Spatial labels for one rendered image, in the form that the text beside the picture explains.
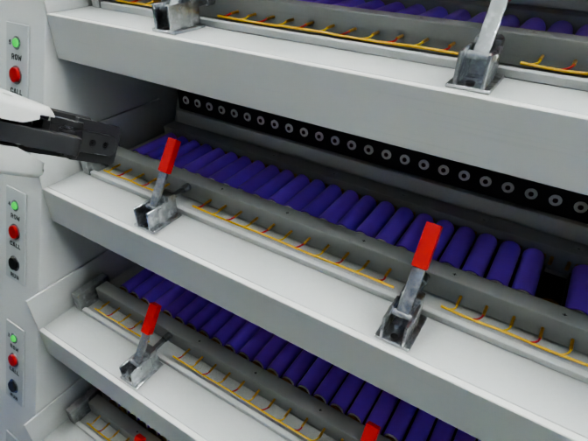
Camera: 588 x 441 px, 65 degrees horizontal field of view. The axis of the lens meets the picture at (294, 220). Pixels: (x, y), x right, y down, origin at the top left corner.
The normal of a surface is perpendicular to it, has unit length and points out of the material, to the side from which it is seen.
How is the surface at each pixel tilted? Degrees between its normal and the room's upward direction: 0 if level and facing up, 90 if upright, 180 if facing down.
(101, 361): 19
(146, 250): 110
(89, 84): 90
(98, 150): 90
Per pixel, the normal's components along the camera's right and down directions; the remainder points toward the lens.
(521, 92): 0.01, -0.82
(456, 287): -0.54, 0.48
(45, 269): 0.84, 0.32
